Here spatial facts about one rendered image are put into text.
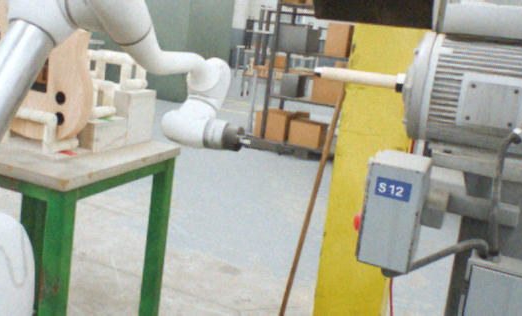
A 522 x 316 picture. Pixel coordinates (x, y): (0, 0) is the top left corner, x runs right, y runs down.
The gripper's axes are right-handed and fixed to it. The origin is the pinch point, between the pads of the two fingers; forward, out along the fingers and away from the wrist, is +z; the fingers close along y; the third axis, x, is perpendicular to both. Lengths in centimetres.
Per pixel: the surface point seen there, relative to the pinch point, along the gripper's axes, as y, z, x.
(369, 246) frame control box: 38.5, 28.3, -13.0
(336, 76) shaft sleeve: 10.0, 9.6, 20.7
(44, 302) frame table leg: 34, -47, -48
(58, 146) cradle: 27, -58, -11
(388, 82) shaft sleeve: 10.1, 22.1, 21.0
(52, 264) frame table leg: 35, -46, -38
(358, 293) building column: -92, 11, -56
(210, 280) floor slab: -131, -70, -83
